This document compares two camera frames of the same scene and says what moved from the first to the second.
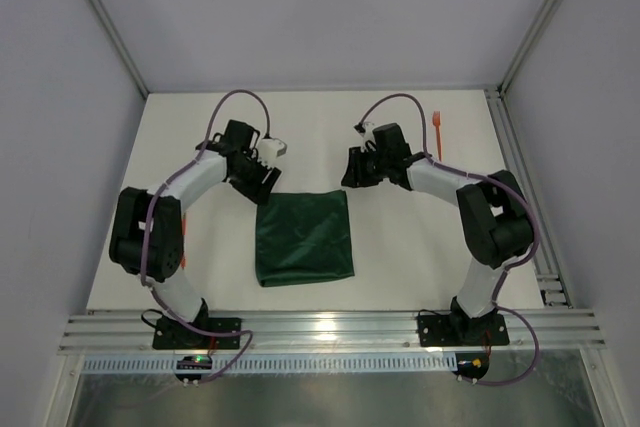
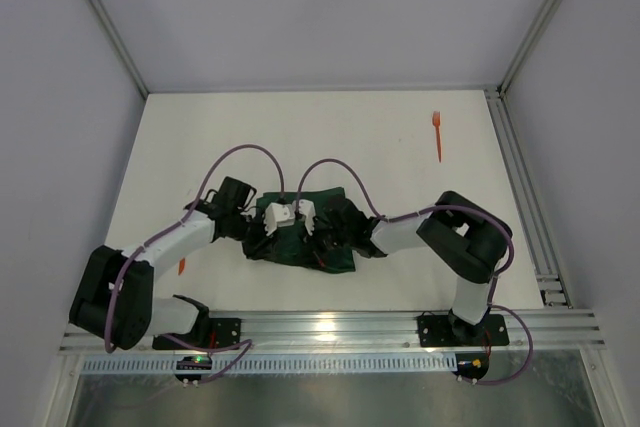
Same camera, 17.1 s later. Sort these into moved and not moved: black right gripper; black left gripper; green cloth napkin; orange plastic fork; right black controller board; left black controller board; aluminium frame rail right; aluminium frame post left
Moved: black right gripper; green cloth napkin; black left gripper
Not moved: left black controller board; aluminium frame rail right; aluminium frame post left; right black controller board; orange plastic fork
